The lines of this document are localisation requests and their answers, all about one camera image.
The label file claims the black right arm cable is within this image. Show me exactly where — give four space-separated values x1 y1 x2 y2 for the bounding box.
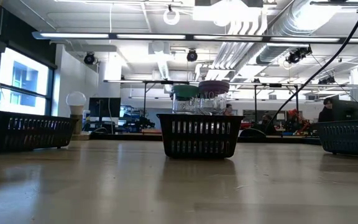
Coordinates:
265 0 358 130

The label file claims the black plastic mesh basket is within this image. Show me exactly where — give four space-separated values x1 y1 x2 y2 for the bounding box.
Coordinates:
316 119 358 160
0 110 75 154
156 113 246 160

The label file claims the purple sand timer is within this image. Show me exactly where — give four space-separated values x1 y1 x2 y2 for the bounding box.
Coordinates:
197 80 231 115

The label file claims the large window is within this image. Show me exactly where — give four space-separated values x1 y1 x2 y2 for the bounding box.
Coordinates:
0 46 55 116

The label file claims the black ceiling camera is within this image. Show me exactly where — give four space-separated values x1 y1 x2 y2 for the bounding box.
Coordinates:
83 52 98 66
285 45 313 65
186 49 198 63

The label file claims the white light bulb on stand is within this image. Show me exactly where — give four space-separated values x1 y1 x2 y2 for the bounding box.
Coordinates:
65 91 91 141

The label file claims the silver ventilation duct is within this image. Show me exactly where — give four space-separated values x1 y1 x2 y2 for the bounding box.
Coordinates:
255 0 341 65

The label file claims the black computer monitor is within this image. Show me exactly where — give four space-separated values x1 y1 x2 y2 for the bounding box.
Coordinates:
88 97 122 119
331 99 358 122

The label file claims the long ceiling light bar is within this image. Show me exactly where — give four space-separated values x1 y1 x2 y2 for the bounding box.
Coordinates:
32 30 358 45

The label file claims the black cable loop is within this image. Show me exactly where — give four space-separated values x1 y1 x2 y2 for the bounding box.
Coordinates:
239 128 267 140

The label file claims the teal sand timer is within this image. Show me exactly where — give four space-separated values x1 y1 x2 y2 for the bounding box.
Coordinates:
170 84 202 115

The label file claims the white hanging ring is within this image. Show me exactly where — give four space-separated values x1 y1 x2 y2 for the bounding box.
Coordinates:
162 7 181 26

